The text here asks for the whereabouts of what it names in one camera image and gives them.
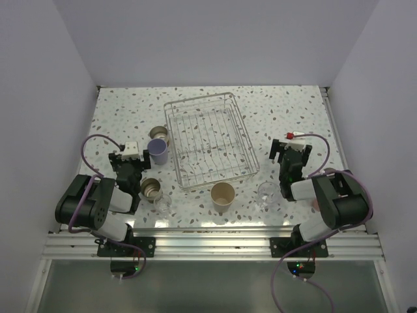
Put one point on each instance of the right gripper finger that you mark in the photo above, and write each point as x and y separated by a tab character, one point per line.
306	153
274	150

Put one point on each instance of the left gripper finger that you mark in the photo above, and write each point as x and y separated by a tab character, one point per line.
146	163
114	161

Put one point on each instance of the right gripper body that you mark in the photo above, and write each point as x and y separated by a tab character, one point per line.
282	148

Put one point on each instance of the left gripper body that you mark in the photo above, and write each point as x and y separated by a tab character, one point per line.
138	165

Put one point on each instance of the lavender plastic cup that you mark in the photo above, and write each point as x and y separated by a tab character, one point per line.
158	151

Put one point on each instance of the metal-lined cup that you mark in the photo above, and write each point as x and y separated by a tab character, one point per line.
160	132
150	189
329	171

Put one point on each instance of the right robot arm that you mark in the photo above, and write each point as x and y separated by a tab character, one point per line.
342	200

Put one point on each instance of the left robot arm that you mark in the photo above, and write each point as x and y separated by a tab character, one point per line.
89	201

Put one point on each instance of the clear glass front right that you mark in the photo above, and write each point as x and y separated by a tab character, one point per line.
268	194

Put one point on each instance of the clear glass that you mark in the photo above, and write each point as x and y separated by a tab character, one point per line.
162	204
268	194

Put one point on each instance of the clear glass front left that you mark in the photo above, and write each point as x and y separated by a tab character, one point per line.
162	204

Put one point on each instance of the red plastic cup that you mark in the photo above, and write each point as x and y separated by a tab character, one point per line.
315	205

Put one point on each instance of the tan paper cup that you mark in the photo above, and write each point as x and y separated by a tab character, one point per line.
222	195

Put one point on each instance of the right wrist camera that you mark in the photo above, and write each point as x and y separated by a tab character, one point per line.
294	135

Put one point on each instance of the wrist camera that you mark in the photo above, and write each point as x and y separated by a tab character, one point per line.
294	135
131	150

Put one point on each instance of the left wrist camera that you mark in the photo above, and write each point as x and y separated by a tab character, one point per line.
131	150

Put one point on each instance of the wire dish rack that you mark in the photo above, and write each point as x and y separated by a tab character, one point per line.
209	141

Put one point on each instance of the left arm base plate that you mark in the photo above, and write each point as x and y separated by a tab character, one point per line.
126	250

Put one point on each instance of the aluminium frame rail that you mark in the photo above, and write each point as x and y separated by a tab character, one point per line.
217	244

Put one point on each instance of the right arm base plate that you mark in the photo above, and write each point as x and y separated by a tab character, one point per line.
280	246

